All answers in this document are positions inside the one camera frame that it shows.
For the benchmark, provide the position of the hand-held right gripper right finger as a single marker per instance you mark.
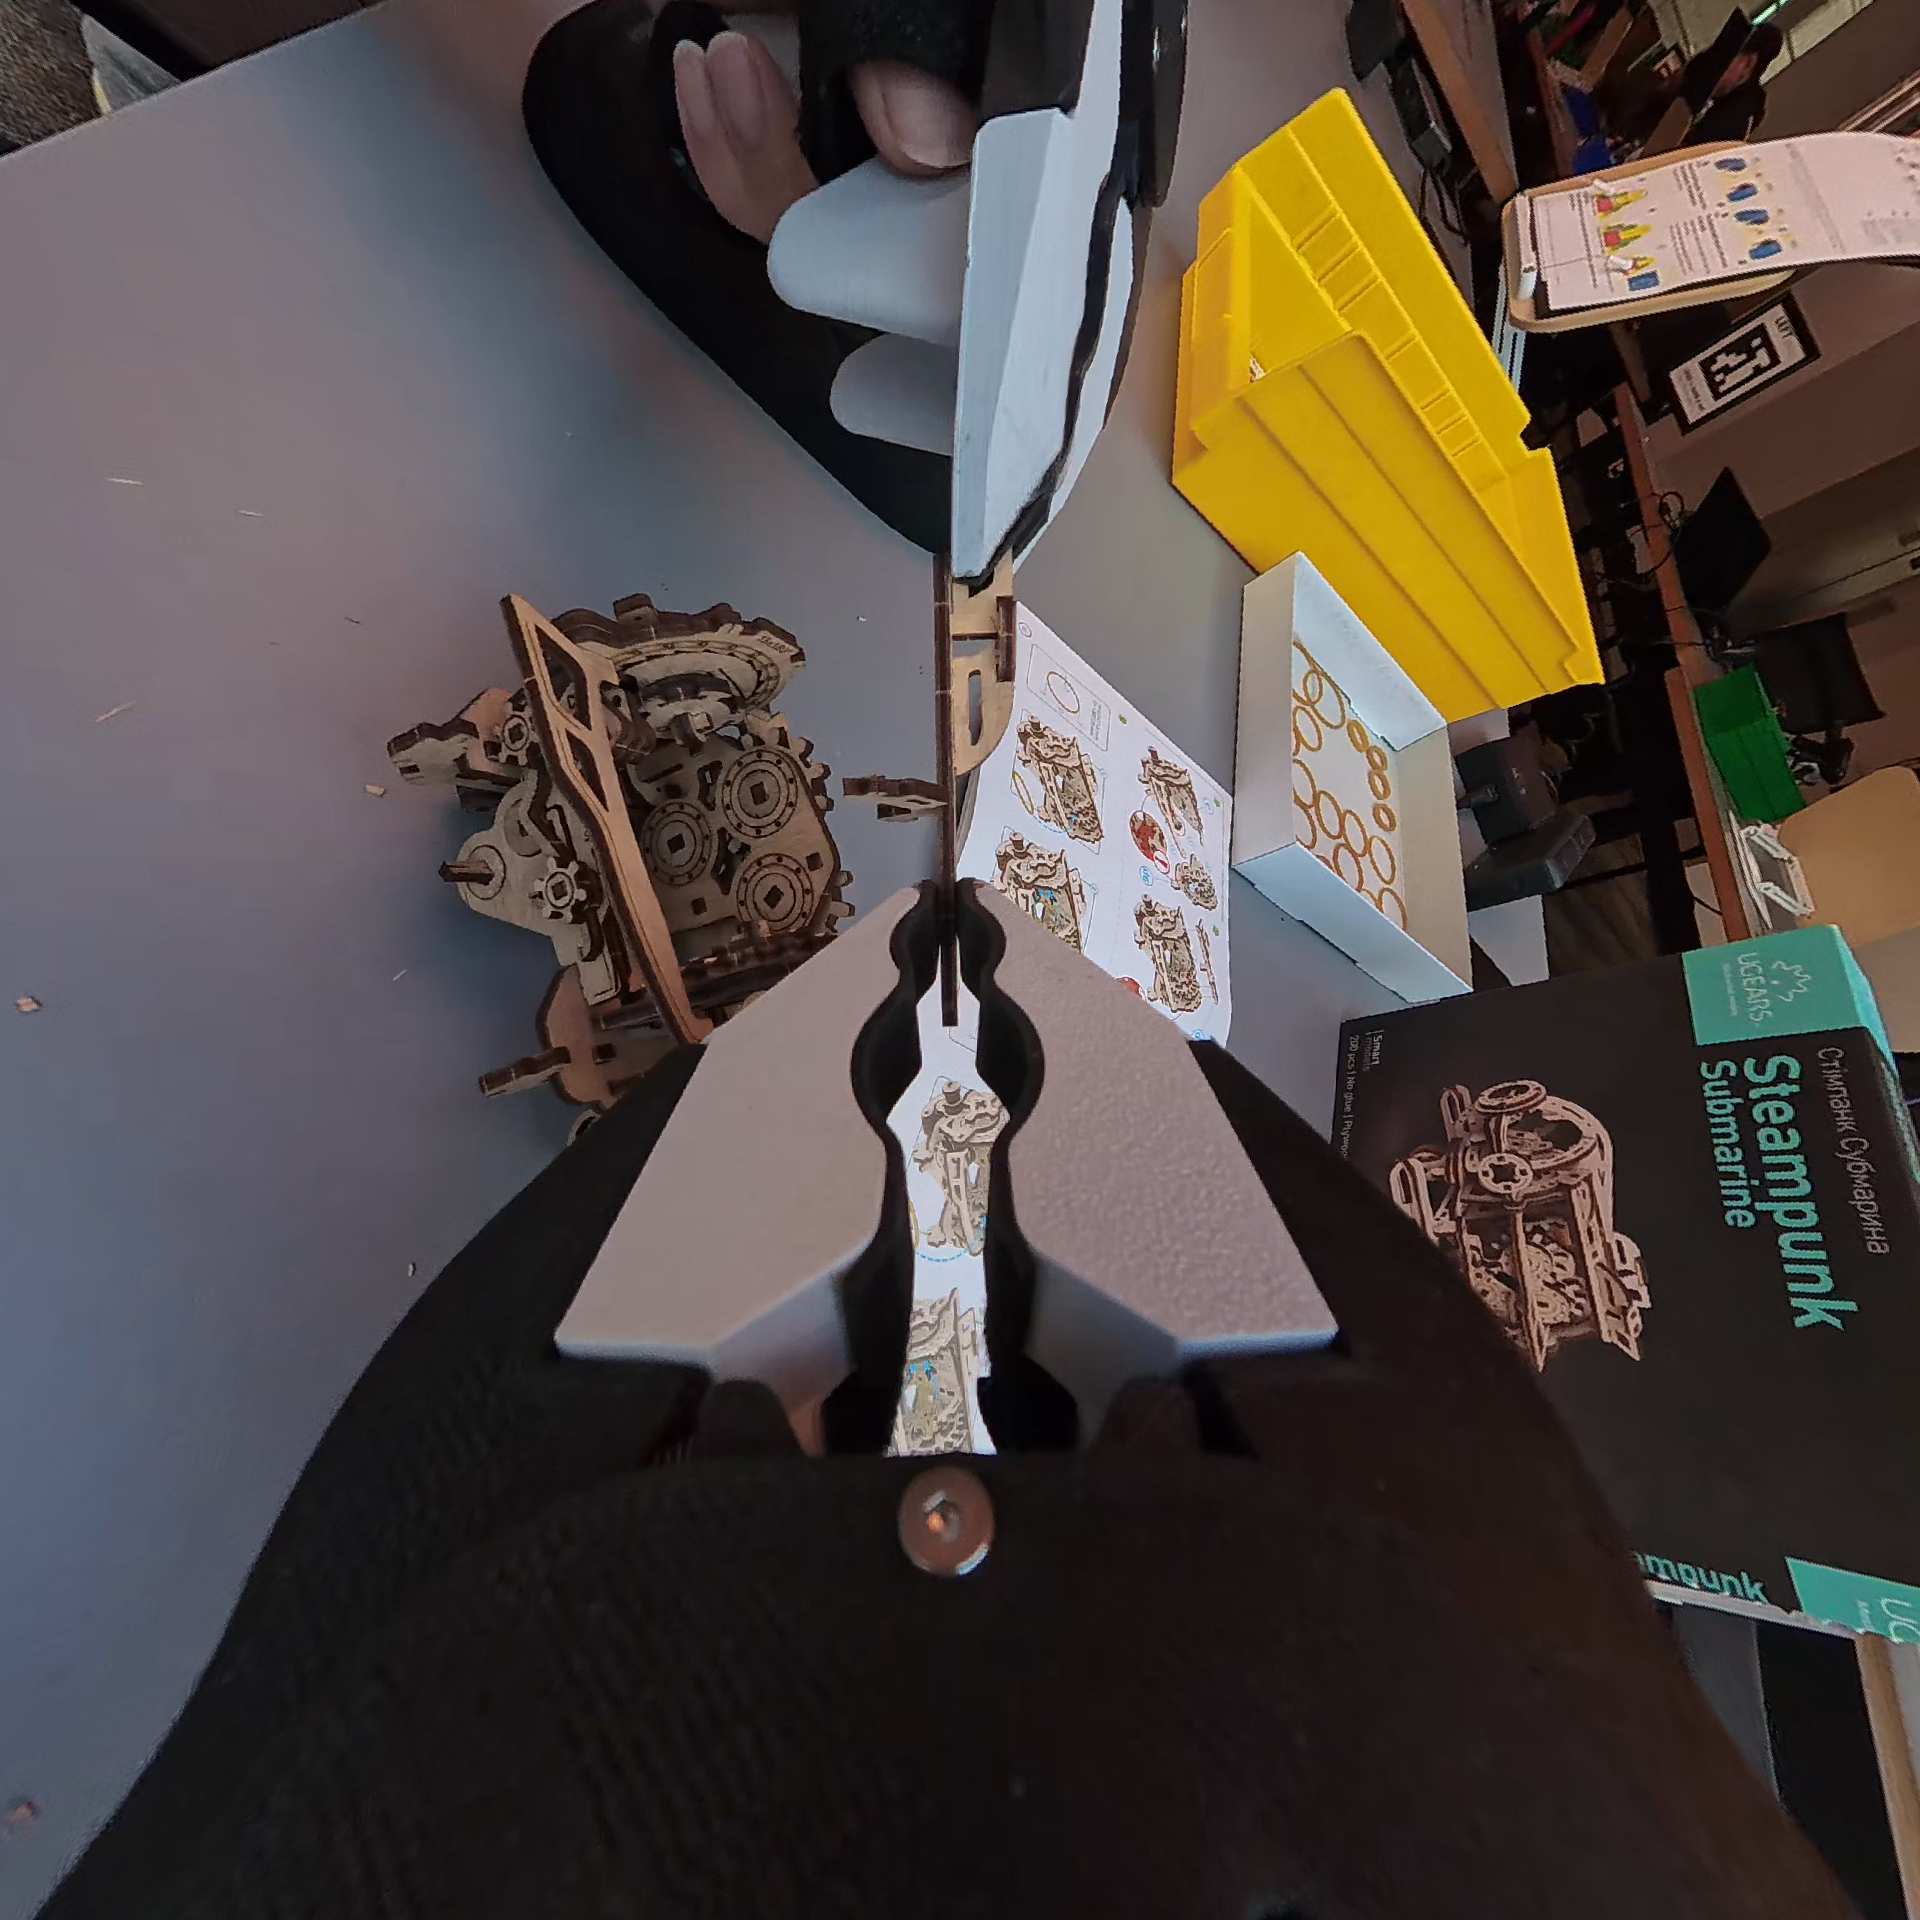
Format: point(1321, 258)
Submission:
point(1162, 1184)

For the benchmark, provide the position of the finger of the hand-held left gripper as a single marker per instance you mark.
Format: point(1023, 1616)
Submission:
point(1121, 360)
point(1021, 329)

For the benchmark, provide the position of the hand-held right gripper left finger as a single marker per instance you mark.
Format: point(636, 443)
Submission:
point(720, 1184)

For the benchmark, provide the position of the wooden model part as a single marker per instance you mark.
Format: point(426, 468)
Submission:
point(945, 749)

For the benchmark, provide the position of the grey desk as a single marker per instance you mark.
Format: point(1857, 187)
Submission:
point(301, 599)

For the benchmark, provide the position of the person's left hand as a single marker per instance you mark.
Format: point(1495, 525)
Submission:
point(734, 120)

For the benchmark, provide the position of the yellow plastic bin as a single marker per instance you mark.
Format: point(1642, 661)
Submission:
point(1349, 495)

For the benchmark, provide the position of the white cardboard box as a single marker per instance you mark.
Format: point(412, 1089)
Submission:
point(1320, 615)

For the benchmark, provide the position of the open instruction booklet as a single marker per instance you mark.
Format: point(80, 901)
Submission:
point(1079, 810)

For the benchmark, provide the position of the wooden submarine model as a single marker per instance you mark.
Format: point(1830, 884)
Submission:
point(674, 795)

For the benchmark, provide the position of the pile of tan rubber rings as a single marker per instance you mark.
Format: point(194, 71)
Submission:
point(1328, 818)

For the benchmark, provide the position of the black model kit box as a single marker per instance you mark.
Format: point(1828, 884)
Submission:
point(1575, 1349)

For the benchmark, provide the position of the dark grey box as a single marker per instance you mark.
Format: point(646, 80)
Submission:
point(1530, 833)

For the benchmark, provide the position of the clipboard with printed sheet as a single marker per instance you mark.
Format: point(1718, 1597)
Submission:
point(1680, 225)

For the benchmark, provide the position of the black and white marker sheet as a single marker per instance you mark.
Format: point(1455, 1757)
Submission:
point(1741, 363)

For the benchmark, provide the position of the green plastic crate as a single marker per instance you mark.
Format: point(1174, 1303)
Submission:
point(1748, 743)

